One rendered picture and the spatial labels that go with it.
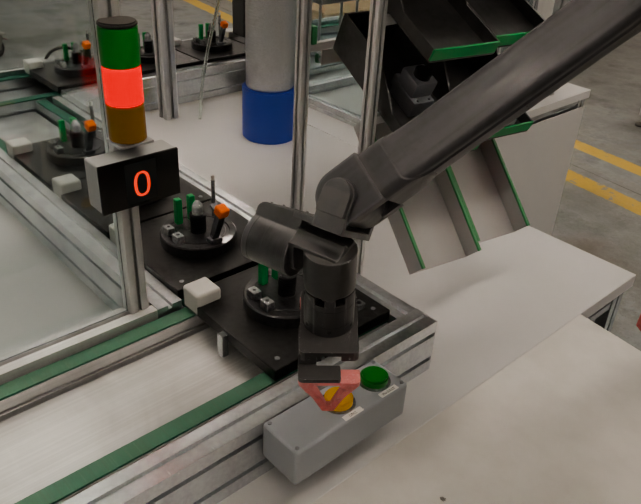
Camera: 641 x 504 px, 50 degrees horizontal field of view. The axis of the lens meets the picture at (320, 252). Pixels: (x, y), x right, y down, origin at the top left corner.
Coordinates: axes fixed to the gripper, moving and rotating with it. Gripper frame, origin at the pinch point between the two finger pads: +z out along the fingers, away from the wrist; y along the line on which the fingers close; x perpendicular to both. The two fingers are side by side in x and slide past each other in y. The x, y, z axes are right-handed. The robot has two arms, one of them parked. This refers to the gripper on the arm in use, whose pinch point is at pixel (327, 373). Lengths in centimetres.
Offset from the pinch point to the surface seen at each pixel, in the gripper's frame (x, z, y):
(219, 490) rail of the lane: -13.9, 17.3, 5.0
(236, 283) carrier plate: -14.7, 13.2, -31.4
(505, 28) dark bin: 30, -22, -56
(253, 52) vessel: -18, 11, -122
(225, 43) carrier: -32, 30, -175
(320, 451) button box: -0.7, 12.6, 2.3
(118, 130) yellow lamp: -27.5, -19.6, -24.5
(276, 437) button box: -6.4, 10.4, 1.7
